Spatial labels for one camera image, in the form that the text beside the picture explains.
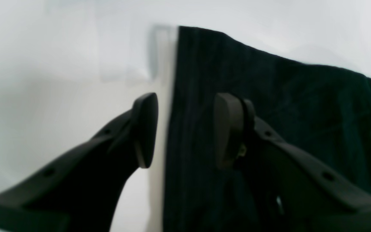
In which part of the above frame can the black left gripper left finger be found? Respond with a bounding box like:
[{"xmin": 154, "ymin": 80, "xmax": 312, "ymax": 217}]
[{"xmin": 0, "ymin": 93, "xmax": 158, "ymax": 232}]

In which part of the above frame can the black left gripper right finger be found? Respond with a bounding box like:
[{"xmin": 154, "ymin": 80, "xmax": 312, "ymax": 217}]
[{"xmin": 214, "ymin": 93, "xmax": 371, "ymax": 232}]

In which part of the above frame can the black T-shirt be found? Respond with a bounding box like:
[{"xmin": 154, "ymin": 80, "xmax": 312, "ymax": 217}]
[{"xmin": 163, "ymin": 26, "xmax": 371, "ymax": 232}]

